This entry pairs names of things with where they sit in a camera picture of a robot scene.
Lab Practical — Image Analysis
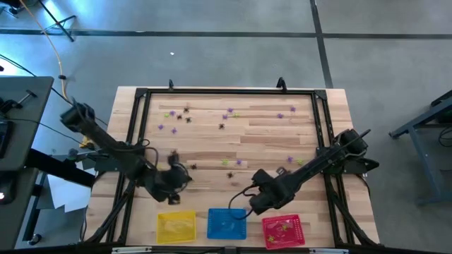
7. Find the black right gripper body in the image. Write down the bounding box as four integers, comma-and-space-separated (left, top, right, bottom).
257, 178, 296, 212

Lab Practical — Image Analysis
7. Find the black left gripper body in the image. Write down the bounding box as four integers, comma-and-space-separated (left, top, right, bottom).
148, 164, 194, 202

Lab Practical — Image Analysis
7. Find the blue plastic basket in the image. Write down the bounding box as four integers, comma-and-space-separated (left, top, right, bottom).
206, 207, 247, 241

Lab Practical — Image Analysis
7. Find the red plastic basket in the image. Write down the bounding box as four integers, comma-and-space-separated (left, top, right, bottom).
261, 214, 306, 250

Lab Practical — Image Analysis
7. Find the yellow plastic basket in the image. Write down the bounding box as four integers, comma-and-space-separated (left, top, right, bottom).
156, 210, 197, 245

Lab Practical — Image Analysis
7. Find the light grey padded armrest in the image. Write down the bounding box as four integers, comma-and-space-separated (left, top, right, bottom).
309, 248, 350, 254
112, 246, 153, 253

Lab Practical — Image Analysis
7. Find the black bar clamp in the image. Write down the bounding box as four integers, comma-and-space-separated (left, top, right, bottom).
66, 147, 88, 162

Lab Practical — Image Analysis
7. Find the white paper sheet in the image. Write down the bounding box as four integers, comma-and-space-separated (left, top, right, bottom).
45, 171, 93, 214

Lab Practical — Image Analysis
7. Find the black desk support beam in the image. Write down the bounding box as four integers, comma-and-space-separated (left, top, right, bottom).
26, 147, 97, 188

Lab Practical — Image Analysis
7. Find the dark grey desk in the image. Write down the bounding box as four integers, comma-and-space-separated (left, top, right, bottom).
0, 75, 54, 250

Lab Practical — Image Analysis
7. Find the blue grey metal table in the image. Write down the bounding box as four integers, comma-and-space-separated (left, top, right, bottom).
388, 90, 452, 207

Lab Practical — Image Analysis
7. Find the black computer mouse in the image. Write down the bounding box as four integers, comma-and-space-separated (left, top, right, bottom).
0, 176, 17, 206

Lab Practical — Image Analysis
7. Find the black keyboard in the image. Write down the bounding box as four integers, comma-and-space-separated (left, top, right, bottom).
0, 119, 15, 159

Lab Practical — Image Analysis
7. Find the black tripod stand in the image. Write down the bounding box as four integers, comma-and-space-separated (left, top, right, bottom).
37, 0, 78, 42

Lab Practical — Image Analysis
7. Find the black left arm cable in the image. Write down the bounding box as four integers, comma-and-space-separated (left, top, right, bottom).
139, 138, 160, 170

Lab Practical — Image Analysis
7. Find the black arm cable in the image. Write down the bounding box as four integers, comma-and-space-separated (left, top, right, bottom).
227, 183, 256, 220
139, 138, 160, 170

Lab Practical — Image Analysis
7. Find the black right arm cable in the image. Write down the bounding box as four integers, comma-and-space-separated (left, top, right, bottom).
227, 183, 256, 220

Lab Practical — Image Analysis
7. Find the black aluminium table frame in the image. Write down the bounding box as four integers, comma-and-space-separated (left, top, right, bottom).
79, 87, 384, 254

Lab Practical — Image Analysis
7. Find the orange floor cable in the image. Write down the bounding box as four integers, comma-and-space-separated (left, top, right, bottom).
18, 0, 70, 102

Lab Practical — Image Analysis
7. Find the black desk clamp handle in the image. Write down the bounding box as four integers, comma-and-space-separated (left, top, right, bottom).
16, 89, 38, 107

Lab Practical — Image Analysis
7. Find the black floor cable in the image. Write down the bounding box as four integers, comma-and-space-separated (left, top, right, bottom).
0, 53, 77, 107

